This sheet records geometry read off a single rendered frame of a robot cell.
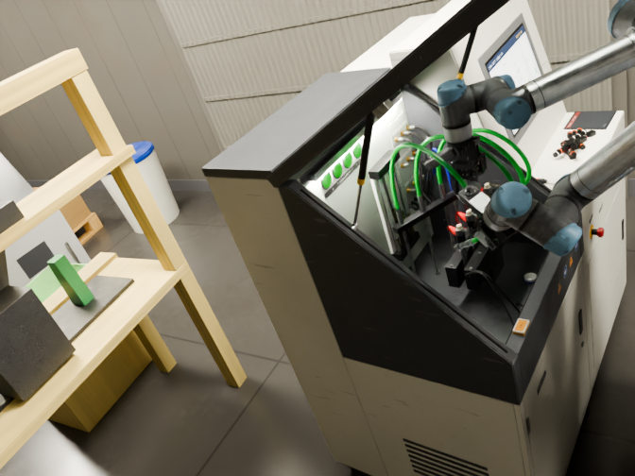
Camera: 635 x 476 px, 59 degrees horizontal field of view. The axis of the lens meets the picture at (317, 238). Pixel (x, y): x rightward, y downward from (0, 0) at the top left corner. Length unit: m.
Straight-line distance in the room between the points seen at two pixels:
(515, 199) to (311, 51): 2.96
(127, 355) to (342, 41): 2.39
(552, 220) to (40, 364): 1.90
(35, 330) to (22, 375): 0.17
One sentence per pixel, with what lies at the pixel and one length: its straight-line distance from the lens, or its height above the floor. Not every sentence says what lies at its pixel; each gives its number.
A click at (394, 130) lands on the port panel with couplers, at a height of 1.33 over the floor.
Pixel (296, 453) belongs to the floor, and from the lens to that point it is 2.74.
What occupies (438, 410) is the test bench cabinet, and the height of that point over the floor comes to 0.66.
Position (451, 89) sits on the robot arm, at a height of 1.56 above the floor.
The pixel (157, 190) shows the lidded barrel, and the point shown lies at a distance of 5.06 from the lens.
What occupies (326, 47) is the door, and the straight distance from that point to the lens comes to 3.96.
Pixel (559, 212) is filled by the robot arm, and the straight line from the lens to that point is 1.27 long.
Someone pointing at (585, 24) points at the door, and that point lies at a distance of 3.42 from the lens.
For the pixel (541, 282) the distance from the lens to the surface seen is 1.76.
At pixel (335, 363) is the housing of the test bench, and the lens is 1.94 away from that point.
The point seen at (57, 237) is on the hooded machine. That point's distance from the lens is 3.99.
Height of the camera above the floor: 2.08
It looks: 31 degrees down
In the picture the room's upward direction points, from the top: 20 degrees counter-clockwise
